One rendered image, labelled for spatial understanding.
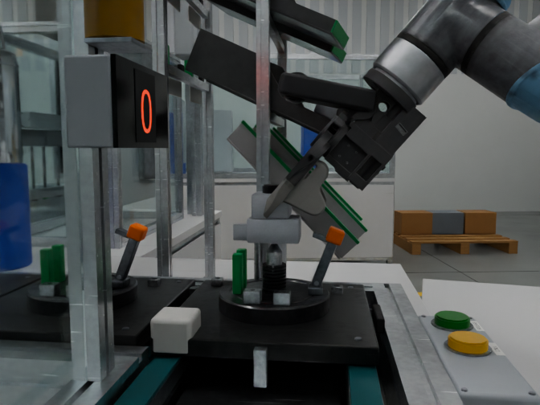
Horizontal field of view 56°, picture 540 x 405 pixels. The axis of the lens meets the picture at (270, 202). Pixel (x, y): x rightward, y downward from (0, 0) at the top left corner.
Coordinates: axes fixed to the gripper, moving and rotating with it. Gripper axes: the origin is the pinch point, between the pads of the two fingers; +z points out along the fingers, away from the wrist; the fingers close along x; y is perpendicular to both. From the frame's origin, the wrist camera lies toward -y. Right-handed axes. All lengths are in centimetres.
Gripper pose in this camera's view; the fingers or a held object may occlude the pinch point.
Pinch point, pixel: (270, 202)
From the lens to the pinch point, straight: 62.9
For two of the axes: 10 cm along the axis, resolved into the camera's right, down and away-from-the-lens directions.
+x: 1.2, -1.1, 9.9
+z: -6.5, 7.4, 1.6
